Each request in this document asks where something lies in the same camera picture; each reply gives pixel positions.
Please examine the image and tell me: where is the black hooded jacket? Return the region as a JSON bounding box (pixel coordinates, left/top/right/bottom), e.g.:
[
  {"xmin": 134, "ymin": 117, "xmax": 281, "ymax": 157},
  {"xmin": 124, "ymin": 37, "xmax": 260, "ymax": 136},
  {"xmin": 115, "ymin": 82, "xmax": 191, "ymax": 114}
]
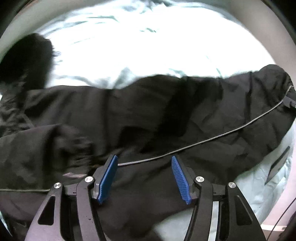
[{"xmin": 1, "ymin": 34, "xmax": 295, "ymax": 240}]

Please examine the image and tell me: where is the small black object on bed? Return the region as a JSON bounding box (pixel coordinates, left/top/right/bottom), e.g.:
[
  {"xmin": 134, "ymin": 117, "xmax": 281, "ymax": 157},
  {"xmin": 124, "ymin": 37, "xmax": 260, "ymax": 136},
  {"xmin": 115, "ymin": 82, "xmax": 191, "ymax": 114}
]
[{"xmin": 265, "ymin": 146, "xmax": 290, "ymax": 184}]

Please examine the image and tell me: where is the light teal bed comforter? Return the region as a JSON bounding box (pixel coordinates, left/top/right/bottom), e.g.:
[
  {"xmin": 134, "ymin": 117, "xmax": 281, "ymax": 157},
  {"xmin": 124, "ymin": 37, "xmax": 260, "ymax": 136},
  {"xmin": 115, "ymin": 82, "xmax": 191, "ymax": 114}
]
[{"xmin": 0, "ymin": 0, "xmax": 292, "ymax": 241}]

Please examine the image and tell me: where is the black cable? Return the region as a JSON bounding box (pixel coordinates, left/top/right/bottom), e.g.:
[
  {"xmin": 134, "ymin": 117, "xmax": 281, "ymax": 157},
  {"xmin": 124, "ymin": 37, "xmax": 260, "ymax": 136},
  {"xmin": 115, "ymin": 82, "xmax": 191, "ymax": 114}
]
[{"xmin": 268, "ymin": 199, "xmax": 296, "ymax": 241}]

